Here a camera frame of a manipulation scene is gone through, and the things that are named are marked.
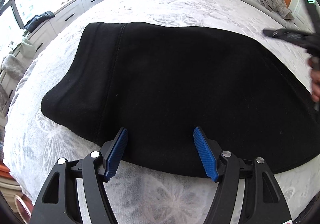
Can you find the grey crumpled clothing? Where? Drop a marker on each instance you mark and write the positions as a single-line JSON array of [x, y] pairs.
[[280, 7]]

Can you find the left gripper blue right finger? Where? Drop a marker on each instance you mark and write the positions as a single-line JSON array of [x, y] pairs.
[[263, 201]]

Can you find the right hand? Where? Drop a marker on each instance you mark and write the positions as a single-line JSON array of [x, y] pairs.
[[314, 75]]

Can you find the white drawer cabinet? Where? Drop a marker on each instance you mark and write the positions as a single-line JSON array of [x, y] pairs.
[[28, 43]]

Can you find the bed with butterfly sheet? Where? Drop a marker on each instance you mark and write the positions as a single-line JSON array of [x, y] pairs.
[[192, 101]]

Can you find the dark cloth on cabinet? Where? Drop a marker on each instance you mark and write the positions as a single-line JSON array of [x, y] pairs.
[[36, 20]]

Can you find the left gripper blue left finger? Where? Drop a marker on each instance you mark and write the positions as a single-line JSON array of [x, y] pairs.
[[82, 183]]

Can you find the black pants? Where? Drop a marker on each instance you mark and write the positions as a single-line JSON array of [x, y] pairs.
[[161, 82]]

